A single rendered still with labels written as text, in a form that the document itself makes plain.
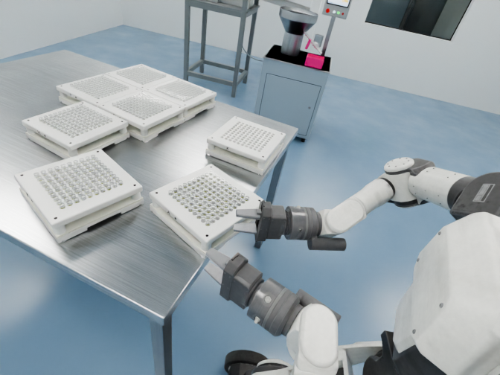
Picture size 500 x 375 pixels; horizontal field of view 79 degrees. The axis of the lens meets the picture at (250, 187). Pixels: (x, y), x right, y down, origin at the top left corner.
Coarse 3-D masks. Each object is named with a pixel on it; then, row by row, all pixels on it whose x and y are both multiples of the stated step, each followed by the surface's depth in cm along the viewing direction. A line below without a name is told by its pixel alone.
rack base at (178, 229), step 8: (152, 208) 89; (160, 208) 88; (160, 216) 87; (168, 216) 87; (168, 224) 86; (176, 224) 85; (176, 232) 85; (184, 232) 83; (232, 232) 86; (184, 240) 84; (192, 240) 81; (216, 240) 82; (224, 240) 83; (200, 248) 80; (216, 248) 81
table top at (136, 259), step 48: (0, 96) 128; (48, 96) 135; (0, 144) 103; (144, 144) 117; (192, 144) 122; (288, 144) 137; (0, 192) 87; (144, 192) 96; (48, 240) 77; (96, 240) 79; (144, 240) 82; (96, 288) 72; (144, 288) 71
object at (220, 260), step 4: (212, 248) 65; (208, 252) 64; (212, 252) 64; (216, 252) 64; (220, 252) 65; (208, 256) 64; (212, 256) 63; (216, 256) 64; (220, 256) 64; (224, 256) 64; (212, 260) 63; (216, 260) 63; (220, 260) 63; (224, 260) 63; (228, 260) 62; (216, 264) 63; (220, 264) 62; (224, 264) 62; (220, 268) 62; (224, 268) 62
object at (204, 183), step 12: (204, 180) 93; (216, 180) 94; (180, 192) 88; (192, 192) 88; (216, 192) 89; (228, 192) 91; (192, 204) 85; (204, 204) 85; (216, 204) 85; (228, 204) 87
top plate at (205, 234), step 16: (192, 176) 95; (224, 176) 98; (160, 192) 87; (224, 192) 92; (240, 192) 93; (176, 208) 83; (224, 208) 86; (240, 208) 87; (256, 208) 88; (192, 224) 79; (224, 224) 81; (208, 240) 76
